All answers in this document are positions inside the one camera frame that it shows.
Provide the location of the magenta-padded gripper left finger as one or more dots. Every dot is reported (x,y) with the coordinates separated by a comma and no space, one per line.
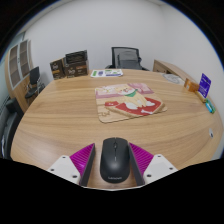
(81,161)

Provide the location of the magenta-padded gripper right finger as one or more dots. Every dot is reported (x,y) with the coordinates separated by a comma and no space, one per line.
(142,161)

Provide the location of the black computer mouse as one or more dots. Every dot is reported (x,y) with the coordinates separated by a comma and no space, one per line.
(115,160)

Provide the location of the cartoon print mouse pad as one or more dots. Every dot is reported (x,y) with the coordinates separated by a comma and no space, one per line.
(128,101)

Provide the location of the black sofa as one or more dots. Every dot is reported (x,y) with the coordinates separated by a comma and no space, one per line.
(8,128)

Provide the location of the green teal small box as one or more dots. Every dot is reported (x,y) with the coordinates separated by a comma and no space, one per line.
(210,106)

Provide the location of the small orange box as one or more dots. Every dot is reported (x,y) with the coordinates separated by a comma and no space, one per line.
(191,85)

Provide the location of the large brown cardboard box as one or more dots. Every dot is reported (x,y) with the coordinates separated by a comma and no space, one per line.
(76,70)

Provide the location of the white green purple printed sheet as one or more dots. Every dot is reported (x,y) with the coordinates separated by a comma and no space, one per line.
(106,73)

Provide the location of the wooden side desk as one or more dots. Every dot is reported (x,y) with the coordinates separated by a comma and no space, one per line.
(168,67)

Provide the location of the black visitor chair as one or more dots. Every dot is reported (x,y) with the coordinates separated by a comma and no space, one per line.
(34,76)

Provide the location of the purple standing card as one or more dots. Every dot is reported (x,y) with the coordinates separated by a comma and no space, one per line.
(204,85)

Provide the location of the black mesh office chair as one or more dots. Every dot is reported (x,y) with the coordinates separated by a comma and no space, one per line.
(126,58)

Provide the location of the open black box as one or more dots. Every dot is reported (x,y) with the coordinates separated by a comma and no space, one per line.
(76,57)

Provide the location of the wooden shelf unit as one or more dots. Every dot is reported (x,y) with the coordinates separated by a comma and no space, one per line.
(16,71)

